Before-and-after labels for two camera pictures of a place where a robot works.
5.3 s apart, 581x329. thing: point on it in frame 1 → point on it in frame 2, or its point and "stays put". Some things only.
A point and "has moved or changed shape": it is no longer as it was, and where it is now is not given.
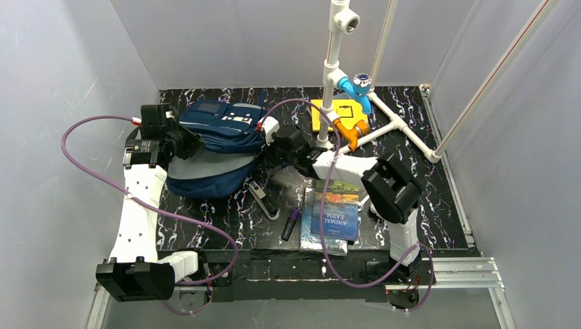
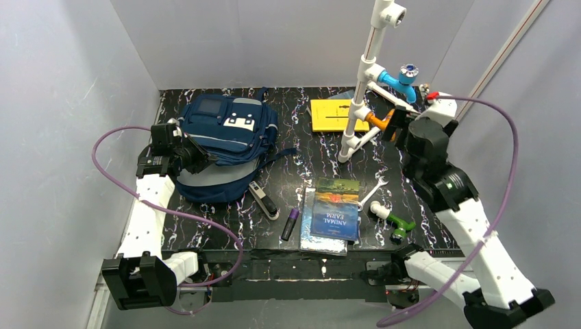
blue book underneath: x=310 y=243 stays put
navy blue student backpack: x=230 y=144 has moved or changed shape
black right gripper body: x=281 y=148 → x=401 y=120
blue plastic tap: x=360 y=87 → x=407 y=77
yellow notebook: x=350 y=112 stays put
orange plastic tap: x=360 y=127 → x=371 y=120
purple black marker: x=290 y=224 stays put
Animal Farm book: x=341 y=210 stays put
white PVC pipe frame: x=342 y=20 → x=384 y=14
